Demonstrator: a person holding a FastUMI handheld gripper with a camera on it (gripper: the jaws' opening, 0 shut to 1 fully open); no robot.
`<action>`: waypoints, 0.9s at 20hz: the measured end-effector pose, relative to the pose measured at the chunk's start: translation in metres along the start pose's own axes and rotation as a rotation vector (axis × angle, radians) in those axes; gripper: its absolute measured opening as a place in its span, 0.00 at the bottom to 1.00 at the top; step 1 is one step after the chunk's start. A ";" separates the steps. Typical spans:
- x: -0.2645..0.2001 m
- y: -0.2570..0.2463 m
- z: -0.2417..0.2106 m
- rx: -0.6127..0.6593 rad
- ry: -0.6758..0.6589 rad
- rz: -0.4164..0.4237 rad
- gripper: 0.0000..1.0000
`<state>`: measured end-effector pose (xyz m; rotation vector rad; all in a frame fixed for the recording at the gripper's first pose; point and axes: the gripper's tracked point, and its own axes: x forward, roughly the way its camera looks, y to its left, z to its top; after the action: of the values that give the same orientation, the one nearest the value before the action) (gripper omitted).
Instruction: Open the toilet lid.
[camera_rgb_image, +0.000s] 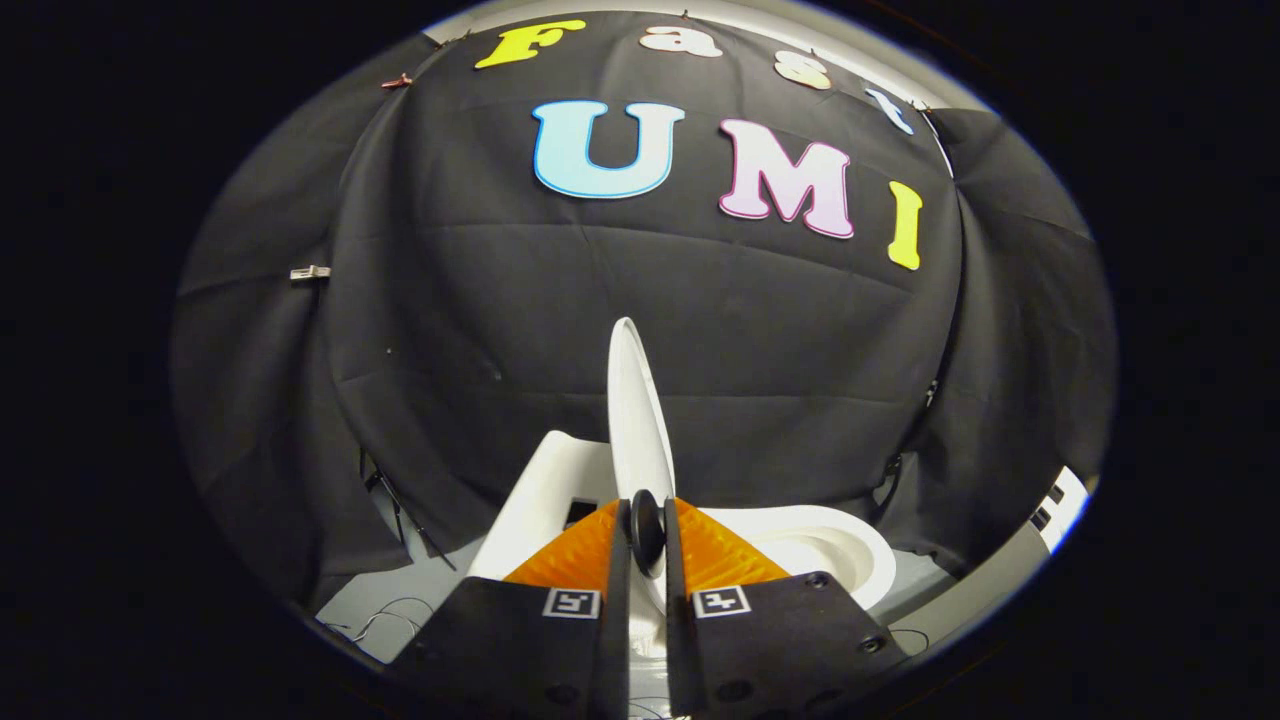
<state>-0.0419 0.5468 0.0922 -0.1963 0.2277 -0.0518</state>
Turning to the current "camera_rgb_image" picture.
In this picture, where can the silver metal cloth clip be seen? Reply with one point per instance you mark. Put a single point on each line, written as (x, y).
(310, 272)

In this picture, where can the black backdrop cloth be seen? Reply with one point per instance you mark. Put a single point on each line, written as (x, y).
(600, 300)

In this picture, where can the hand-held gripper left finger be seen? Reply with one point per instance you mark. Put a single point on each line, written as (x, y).
(618, 620)

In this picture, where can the copper cloth clip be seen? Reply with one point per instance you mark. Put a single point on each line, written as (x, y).
(397, 81)

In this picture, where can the white toilet lid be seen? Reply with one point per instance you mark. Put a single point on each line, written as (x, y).
(635, 420)

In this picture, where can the black lid pull tab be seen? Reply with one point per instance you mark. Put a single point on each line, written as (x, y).
(646, 530)

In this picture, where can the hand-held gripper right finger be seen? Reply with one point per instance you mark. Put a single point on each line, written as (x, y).
(680, 620)

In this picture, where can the white toilet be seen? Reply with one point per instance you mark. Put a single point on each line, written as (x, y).
(540, 500)

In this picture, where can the thin black stand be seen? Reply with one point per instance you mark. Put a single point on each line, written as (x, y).
(400, 510)

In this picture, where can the white toilet seat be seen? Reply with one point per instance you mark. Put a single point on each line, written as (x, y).
(862, 560)

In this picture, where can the white object with dark squares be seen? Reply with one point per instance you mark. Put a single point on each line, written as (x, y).
(1060, 505)

